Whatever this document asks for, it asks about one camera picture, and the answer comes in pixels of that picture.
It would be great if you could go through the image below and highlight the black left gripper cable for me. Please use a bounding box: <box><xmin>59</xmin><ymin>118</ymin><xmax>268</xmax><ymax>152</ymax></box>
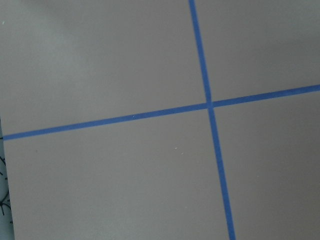
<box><xmin>0</xmin><ymin>154</ymin><xmax>12</xmax><ymax>225</ymax></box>

